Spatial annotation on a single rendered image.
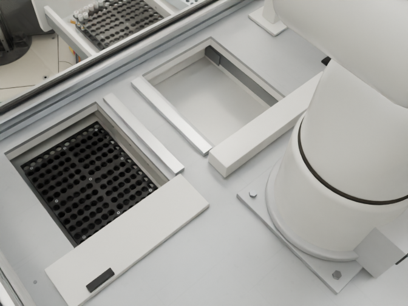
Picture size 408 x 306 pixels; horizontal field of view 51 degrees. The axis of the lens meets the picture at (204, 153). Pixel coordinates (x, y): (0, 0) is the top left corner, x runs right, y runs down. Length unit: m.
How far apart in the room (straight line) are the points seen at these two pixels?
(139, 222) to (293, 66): 0.50
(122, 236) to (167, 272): 0.09
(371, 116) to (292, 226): 0.27
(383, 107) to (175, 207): 0.39
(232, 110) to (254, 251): 0.41
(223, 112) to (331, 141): 0.51
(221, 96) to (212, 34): 0.15
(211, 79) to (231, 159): 0.37
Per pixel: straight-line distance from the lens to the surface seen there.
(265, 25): 1.07
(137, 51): 0.94
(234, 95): 1.07
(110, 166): 0.86
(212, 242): 0.73
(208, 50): 1.12
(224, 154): 0.77
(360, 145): 0.54
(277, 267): 0.73
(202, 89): 1.07
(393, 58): 0.27
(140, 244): 0.72
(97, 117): 1.02
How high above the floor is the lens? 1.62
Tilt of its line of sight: 56 degrees down
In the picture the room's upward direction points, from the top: 5 degrees clockwise
